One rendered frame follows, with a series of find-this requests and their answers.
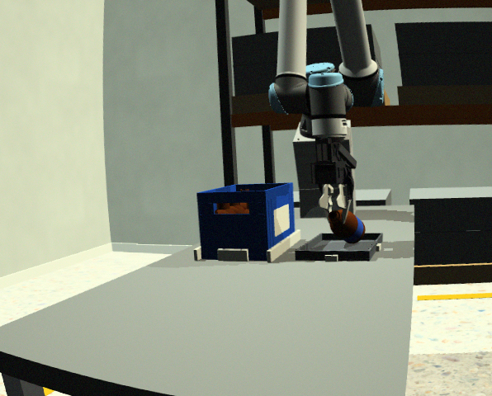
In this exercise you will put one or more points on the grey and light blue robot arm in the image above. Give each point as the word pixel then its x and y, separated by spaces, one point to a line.
pixel 325 95

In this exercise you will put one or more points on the dark blue crate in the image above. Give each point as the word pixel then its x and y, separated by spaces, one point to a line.
pixel 270 220

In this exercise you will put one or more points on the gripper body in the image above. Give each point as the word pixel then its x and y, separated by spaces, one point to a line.
pixel 326 172

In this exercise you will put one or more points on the cream flat bar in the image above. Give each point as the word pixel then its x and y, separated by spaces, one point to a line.
pixel 241 255

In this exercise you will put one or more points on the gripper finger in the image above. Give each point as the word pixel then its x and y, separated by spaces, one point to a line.
pixel 345 192
pixel 325 200

